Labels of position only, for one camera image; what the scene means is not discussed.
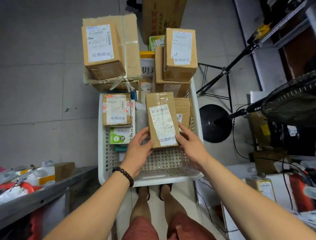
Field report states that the white storage rack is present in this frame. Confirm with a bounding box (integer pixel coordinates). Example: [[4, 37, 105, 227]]
[[233, 0, 316, 91]]

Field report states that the grey metal rack frame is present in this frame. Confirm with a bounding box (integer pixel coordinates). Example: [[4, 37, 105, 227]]
[[0, 165, 98, 240]]

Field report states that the narrow box with long label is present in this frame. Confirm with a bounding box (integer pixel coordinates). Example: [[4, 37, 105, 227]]
[[145, 92, 181, 149]]

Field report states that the black machine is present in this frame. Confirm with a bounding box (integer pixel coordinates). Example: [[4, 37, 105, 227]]
[[269, 121, 316, 156]]

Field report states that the squarish white-label cardboard box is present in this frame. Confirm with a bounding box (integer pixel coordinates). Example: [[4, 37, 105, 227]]
[[154, 46, 192, 98]]

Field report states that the black tripod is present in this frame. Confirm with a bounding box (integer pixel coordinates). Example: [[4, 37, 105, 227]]
[[196, 22, 275, 113]]

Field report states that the olive brown box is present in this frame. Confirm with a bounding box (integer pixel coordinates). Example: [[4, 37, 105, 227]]
[[249, 112, 271, 149]]

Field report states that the black standing fan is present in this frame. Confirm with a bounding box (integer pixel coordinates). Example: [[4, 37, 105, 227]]
[[198, 70, 316, 144]]

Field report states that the person's right hand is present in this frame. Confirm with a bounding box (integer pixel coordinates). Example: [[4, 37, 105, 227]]
[[175, 122, 212, 170]]

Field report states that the person's right forearm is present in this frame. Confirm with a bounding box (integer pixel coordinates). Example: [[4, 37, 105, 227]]
[[201, 158, 316, 240]]

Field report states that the taped brown parcel long label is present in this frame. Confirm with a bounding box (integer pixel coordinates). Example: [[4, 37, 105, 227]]
[[138, 78, 153, 103]]

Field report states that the person's red trouser leg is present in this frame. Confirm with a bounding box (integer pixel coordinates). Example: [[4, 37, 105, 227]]
[[122, 216, 160, 240], [167, 212, 217, 240]]

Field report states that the dark bead bracelet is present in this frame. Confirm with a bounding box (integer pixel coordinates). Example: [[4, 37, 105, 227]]
[[112, 167, 135, 188]]

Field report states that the white paper sign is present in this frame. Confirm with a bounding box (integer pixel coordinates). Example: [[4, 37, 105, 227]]
[[140, 58, 156, 79]]

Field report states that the small box with label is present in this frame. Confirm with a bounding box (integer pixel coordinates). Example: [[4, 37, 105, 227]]
[[163, 28, 198, 82]]

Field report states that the person's left forearm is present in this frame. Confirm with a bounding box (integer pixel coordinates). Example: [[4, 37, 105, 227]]
[[43, 172, 134, 240]]

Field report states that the small yellowish box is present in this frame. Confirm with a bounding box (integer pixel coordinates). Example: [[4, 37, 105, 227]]
[[246, 177, 277, 203]]

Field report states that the black floor object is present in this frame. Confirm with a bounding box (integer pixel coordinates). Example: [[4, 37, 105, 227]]
[[126, 0, 143, 12]]

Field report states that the small green and white box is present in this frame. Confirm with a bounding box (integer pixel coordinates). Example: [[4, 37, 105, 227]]
[[148, 35, 165, 52]]

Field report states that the white plastic basket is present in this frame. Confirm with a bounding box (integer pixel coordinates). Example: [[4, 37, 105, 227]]
[[98, 79, 205, 187]]

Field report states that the tall printed floor carton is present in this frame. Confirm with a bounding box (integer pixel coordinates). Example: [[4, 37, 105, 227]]
[[142, 0, 187, 45]]

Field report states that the person's left hand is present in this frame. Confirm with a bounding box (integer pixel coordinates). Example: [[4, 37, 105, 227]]
[[119, 127, 155, 178]]

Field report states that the corrugated parcel yellow tape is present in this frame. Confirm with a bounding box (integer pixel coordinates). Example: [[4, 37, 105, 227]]
[[173, 98, 193, 132]]

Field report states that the flat brown floor carton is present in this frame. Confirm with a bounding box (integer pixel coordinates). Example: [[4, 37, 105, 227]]
[[253, 151, 292, 175]]

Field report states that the person's black shoe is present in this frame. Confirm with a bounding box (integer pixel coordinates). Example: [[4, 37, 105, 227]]
[[159, 184, 173, 201], [136, 185, 150, 201]]

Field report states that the open brown cardboard box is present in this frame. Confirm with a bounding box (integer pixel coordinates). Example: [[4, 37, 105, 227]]
[[55, 162, 76, 182]]

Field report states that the white flat board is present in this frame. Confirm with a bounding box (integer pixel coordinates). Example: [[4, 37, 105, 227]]
[[195, 164, 255, 240]]

